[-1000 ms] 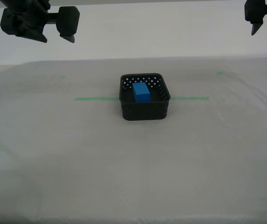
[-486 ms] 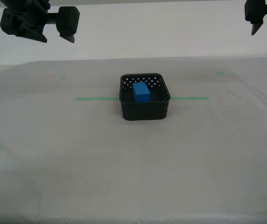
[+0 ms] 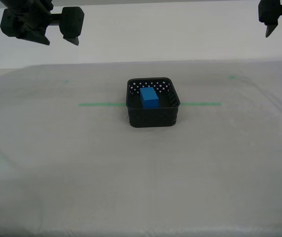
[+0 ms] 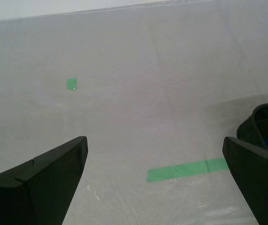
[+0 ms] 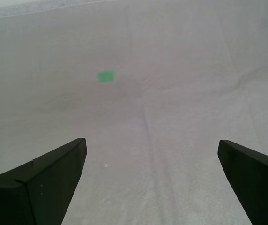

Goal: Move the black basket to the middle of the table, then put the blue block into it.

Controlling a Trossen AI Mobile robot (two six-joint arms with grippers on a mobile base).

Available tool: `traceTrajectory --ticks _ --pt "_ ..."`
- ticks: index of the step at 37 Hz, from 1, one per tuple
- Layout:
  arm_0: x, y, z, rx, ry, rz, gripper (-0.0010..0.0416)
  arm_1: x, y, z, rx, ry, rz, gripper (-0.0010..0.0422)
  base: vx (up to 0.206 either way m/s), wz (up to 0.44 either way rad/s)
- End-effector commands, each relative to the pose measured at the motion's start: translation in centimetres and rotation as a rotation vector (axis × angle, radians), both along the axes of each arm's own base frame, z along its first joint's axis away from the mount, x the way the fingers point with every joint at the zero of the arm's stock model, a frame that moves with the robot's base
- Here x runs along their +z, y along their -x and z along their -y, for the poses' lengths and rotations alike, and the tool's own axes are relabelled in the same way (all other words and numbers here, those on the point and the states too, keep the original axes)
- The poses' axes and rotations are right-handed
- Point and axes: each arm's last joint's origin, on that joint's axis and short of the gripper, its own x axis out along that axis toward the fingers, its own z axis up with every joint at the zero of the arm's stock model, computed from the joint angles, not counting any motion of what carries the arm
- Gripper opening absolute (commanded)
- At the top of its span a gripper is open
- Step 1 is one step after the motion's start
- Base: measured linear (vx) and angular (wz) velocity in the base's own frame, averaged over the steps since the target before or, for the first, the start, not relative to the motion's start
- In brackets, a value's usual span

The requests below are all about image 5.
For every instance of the small green tape square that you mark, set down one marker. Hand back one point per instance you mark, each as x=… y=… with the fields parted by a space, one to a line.
x=106 y=76

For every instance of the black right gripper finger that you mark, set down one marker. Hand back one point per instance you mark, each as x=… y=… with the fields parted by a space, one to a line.
x=31 y=194
x=258 y=187

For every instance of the white table cloth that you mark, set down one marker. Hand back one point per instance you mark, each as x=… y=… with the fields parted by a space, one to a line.
x=171 y=93

